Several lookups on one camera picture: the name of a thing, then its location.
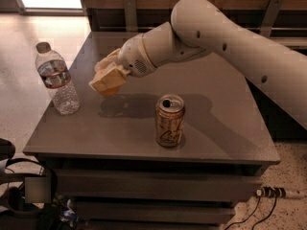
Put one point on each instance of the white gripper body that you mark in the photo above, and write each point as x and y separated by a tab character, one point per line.
133	57

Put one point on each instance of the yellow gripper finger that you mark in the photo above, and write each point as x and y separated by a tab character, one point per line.
122	72
106	61

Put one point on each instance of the orange fruit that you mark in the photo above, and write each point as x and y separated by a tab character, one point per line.
108	83

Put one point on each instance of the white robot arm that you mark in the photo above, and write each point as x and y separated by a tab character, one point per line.
196	29

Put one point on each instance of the clear plastic water bottle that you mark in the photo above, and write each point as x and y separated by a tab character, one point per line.
56	77

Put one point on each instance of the orange soda can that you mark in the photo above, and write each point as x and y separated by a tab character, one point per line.
169	119

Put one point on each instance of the grey drawer cabinet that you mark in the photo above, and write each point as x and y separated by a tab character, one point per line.
108	161

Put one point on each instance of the white power strip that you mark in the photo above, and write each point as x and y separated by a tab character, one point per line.
279	192

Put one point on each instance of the left metal bracket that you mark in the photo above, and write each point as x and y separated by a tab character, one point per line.
130	13

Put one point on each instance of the metal bracket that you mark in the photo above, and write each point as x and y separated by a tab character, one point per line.
271	12
130	13

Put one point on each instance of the right metal bracket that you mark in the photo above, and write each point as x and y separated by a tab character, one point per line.
271	12

